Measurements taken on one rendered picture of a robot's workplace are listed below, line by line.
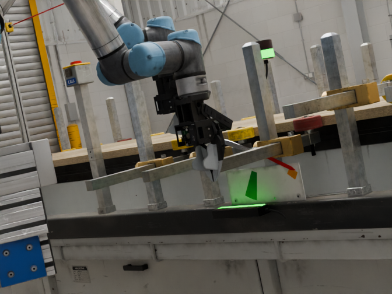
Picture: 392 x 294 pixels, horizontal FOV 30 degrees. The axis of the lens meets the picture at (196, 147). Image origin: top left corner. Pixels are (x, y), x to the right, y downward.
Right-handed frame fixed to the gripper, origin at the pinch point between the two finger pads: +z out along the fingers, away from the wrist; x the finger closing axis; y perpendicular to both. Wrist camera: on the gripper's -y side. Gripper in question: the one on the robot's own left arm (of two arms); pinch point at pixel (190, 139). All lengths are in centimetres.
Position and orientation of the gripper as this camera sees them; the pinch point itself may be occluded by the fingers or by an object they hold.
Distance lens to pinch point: 208.7
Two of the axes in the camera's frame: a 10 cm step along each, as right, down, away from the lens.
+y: -9.0, 1.6, 4.1
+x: -3.9, 1.3, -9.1
